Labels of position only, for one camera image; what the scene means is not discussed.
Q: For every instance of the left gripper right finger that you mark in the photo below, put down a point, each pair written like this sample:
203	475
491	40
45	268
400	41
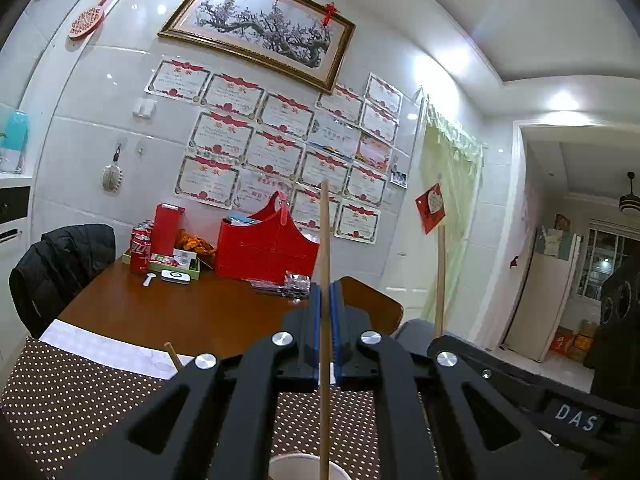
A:
435	417

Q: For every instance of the pink cylindrical cup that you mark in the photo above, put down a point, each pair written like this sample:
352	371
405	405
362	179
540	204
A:
302	466

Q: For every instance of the red diamond door decoration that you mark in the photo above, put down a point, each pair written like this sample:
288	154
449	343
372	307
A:
431	209

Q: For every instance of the brown wooden chair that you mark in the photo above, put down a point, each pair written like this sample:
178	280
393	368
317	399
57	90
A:
385	313

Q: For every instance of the green tray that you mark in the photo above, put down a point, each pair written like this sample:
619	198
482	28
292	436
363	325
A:
180	261

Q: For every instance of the plastic snack bag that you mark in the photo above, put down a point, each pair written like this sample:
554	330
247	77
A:
294	286

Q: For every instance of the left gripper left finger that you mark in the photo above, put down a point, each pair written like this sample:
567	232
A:
211	421

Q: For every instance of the red round hanging ornament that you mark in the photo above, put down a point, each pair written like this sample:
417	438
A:
87	21

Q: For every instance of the white black sideboard cabinet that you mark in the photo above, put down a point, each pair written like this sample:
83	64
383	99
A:
14	228

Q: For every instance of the red cola can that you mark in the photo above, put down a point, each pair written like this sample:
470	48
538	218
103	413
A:
139	251

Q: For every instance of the white refrigerator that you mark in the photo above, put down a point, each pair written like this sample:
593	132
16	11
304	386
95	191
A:
547	285

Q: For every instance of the chair with black jacket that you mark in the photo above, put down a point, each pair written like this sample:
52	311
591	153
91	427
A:
55	270

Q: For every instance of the hanging brush on wall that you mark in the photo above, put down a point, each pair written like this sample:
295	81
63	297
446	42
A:
112	174

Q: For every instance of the red tall box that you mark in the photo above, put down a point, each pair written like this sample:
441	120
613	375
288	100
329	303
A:
166	225

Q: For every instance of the teal humidifier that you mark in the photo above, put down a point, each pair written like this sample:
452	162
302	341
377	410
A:
14	136

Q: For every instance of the green door curtain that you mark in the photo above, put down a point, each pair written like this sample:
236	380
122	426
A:
453	158

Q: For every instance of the wooden chopstick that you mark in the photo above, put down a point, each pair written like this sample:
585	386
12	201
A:
325	332
441	281
173	355

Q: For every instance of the framed plum blossom painting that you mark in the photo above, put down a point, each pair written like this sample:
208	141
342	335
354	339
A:
302	39

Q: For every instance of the red basket box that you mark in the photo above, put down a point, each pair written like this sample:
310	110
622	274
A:
265	250

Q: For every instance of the brown polka dot tablecloth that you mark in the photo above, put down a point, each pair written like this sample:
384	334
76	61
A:
57	403

